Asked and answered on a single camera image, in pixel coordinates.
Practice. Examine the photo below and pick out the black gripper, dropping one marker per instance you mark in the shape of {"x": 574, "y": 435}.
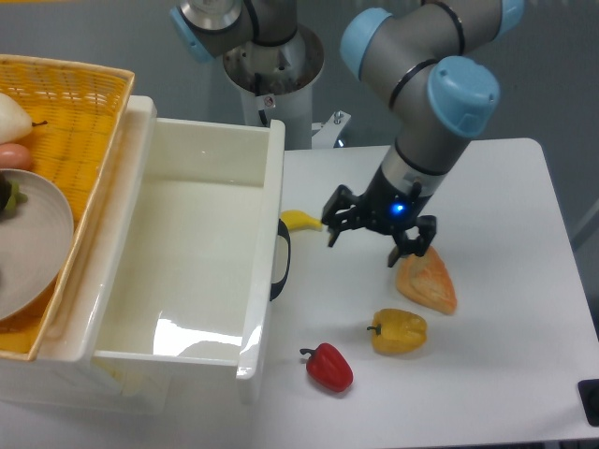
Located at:
{"x": 385, "y": 209}

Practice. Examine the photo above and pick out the white drawer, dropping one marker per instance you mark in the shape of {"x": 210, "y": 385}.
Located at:
{"x": 204, "y": 255}

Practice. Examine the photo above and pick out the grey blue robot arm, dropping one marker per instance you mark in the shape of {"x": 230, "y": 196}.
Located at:
{"x": 417, "y": 65}

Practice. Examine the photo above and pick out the white drawer cabinet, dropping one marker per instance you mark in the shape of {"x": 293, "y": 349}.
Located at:
{"x": 66, "y": 371}

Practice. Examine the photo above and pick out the golden pastry turnover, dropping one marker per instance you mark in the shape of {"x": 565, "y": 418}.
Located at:
{"x": 425, "y": 280}

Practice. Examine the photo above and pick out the yellow banana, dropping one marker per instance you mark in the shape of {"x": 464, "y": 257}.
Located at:
{"x": 296, "y": 220}

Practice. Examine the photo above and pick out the yellow bell pepper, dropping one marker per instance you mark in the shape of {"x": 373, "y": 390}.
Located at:
{"x": 396, "y": 331}

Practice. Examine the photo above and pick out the red bell pepper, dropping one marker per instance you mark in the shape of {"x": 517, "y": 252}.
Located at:
{"x": 327, "y": 366}

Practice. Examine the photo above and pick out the black device at edge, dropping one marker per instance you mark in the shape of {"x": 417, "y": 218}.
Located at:
{"x": 589, "y": 394}

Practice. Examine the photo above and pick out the yellow woven basket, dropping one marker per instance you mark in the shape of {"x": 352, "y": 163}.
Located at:
{"x": 83, "y": 105}

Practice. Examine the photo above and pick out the grey ceramic plate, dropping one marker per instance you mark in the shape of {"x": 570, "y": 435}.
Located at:
{"x": 35, "y": 240}

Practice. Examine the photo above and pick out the pink sausage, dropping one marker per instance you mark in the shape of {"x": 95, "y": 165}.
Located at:
{"x": 15, "y": 156}

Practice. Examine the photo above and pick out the dark purple eggplant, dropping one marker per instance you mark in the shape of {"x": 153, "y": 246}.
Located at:
{"x": 11, "y": 196}

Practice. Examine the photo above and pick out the white pear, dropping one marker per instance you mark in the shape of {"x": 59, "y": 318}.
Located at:
{"x": 15, "y": 122}

